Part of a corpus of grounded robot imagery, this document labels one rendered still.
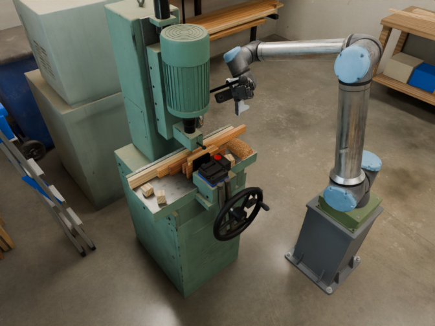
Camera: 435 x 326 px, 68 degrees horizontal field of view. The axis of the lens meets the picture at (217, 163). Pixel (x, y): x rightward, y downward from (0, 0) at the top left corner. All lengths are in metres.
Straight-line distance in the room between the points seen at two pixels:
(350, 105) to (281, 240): 1.31
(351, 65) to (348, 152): 0.37
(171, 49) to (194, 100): 0.21
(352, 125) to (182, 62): 0.69
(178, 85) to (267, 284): 1.42
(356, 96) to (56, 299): 1.98
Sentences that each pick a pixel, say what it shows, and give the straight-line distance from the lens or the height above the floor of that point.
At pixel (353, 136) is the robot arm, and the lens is 1.40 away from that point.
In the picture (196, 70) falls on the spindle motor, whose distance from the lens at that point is 1.21.
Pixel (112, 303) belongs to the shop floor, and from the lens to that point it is 2.21.
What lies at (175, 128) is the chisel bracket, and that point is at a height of 1.07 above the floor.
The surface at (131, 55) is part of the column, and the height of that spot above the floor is 1.37.
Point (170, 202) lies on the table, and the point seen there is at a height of 0.90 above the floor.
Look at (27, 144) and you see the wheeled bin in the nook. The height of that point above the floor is 0.20.
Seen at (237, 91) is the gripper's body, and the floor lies 1.23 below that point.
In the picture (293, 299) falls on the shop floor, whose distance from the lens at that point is 2.19.
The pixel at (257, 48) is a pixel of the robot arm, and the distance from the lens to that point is 1.65.
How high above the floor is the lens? 1.94
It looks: 43 degrees down
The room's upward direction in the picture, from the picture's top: 1 degrees clockwise
